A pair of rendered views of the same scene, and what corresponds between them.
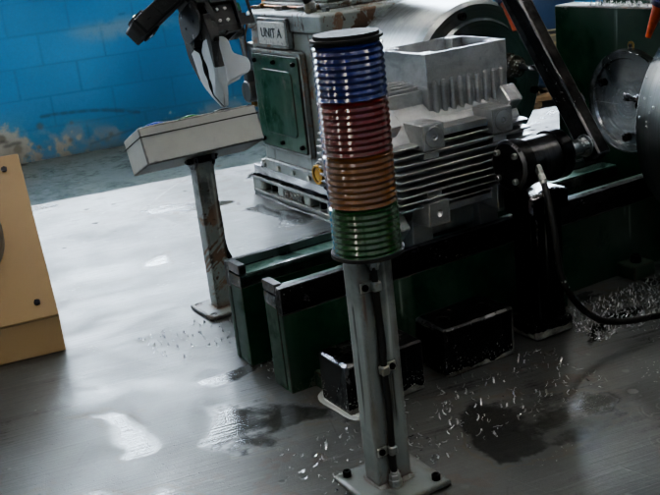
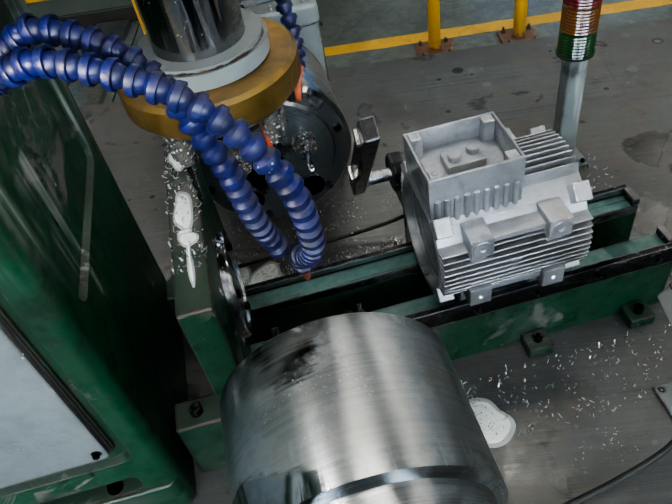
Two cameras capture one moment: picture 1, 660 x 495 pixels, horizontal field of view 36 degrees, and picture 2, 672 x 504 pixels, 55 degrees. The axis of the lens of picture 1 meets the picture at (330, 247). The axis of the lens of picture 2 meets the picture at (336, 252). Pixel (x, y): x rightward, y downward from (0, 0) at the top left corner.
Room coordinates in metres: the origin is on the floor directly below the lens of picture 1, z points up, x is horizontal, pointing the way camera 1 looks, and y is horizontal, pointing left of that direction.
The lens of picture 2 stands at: (1.88, -0.07, 1.64)
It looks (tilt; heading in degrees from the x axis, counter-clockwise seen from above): 46 degrees down; 204
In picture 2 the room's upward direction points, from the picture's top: 11 degrees counter-clockwise
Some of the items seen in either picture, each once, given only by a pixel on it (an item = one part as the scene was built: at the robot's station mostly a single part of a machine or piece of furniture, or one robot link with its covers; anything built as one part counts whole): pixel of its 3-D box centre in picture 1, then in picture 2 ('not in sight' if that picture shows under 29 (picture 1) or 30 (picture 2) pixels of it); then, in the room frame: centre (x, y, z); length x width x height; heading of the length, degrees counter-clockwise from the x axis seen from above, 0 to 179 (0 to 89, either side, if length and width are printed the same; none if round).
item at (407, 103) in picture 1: (422, 154); (489, 214); (1.23, -0.13, 1.02); 0.20 x 0.19 x 0.19; 119
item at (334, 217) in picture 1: (365, 227); (576, 39); (0.83, -0.03, 1.05); 0.06 x 0.06 x 0.04
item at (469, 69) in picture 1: (443, 73); (462, 167); (1.24, -0.16, 1.11); 0.12 x 0.11 x 0.07; 119
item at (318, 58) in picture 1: (349, 70); not in sight; (0.83, -0.03, 1.19); 0.06 x 0.06 x 0.04
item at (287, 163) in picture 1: (350, 95); not in sight; (1.88, -0.07, 0.99); 0.35 x 0.31 x 0.37; 29
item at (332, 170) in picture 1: (359, 176); (580, 14); (0.83, -0.03, 1.10); 0.06 x 0.06 x 0.04
